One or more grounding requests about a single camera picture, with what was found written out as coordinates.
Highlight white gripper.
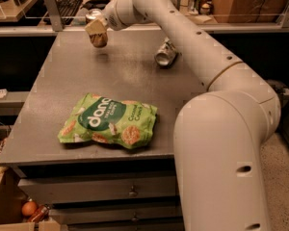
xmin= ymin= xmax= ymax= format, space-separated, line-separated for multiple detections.
xmin=85 ymin=0 xmax=142 ymax=36

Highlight red bottle in box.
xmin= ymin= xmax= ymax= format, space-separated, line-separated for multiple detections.
xmin=27 ymin=205 xmax=50 ymax=223

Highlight small jar on desk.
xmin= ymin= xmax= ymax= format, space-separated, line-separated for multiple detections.
xmin=199 ymin=3 xmax=211 ymax=15

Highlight grey drawer cabinet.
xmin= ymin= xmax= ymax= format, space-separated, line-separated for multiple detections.
xmin=0 ymin=29 xmax=204 ymax=231

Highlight orange soda can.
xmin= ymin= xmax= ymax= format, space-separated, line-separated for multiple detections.
xmin=86 ymin=9 xmax=108 ymax=48

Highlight green chip bag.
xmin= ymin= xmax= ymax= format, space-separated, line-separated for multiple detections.
xmin=58 ymin=93 xmax=158 ymax=149

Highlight black keyboard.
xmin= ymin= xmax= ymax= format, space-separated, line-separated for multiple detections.
xmin=46 ymin=0 xmax=83 ymax=25

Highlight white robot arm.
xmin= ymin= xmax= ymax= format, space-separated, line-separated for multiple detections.
xmin=97 ymin=0 xmax=281 ymax=231

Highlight black headphones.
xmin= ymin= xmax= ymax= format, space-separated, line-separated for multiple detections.
xmin=83 ymin=0 xmax=110 ymax=10

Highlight orange ball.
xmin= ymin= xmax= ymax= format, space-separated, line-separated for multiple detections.
xmin=21 ymin=201 xmax=39 ymax=217

